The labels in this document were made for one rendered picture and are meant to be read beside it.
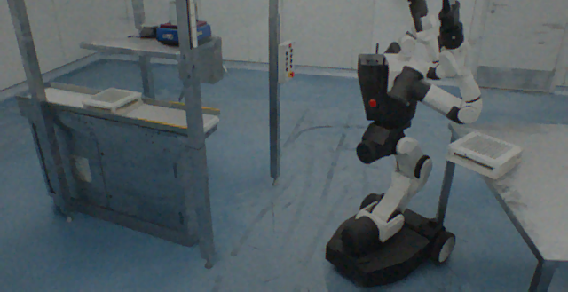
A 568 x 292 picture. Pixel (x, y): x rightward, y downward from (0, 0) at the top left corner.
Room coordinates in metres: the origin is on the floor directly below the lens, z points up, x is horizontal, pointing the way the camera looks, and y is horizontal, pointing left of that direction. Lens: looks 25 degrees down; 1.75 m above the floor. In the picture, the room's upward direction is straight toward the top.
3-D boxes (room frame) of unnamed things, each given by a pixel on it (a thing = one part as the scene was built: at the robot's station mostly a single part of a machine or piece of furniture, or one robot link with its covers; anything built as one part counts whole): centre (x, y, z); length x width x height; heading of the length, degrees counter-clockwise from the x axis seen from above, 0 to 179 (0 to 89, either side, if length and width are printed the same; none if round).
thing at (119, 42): (2.19, 0.67, 1.24); 0.62 x 0.38 x 0.04; 67
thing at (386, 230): (1.97, -0.56, 0.28); 0.21 x 0.20 x 0.13; 131
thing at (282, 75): (2.83, -0.03, 0.96); 0.17 x 0.06 x 0.26; 157
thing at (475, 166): (1.69, -0.92, 0.83); 0.24 x 0.24 x 0.02; 40
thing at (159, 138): (2.35, 1.01, 0.76); 1.30 x 0.29 x 0.10; 67
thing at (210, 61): (2.24, 0.43, 1.13); 0.22 x 0.11 x 0.20; 67
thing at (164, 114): (2.35, 1.01, 0.79); 1.35 x 0.25 x 0.05; 67
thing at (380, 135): (1.92, -0.51, 0.81); 0.28 x 0.13 x 0.18; 131
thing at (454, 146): (1.69, -0.92, 0.88); 0.25 x 0.24 x 0.02; 130
